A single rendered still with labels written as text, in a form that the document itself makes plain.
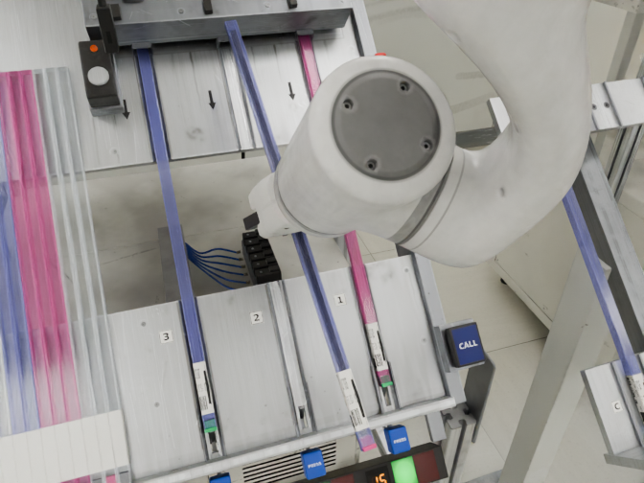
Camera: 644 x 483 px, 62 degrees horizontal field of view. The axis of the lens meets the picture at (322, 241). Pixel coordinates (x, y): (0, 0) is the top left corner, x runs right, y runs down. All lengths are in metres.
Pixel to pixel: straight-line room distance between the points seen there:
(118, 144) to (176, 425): 0.35
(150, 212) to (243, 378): 0.71
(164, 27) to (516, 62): 0.57
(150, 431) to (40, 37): 0.51
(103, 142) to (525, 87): 0.58
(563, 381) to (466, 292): 1.05
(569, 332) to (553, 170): 0.70
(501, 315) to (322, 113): 1.73
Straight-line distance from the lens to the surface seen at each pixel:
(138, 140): 0.74
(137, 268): 1.14
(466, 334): 0.71
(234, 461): 0.67
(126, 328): 0.69
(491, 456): 1.60
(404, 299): 0.73
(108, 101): 0.73
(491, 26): 0.24
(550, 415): 1.10
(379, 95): 0.30
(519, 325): 1.97
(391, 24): 2.64
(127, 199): 1.38
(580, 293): 0.93
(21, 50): 0.82
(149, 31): 0.76
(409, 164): 0.29
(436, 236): 0.34
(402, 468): 0.75
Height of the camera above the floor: 1.29
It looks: 36 degrees down
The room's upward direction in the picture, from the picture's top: straight up
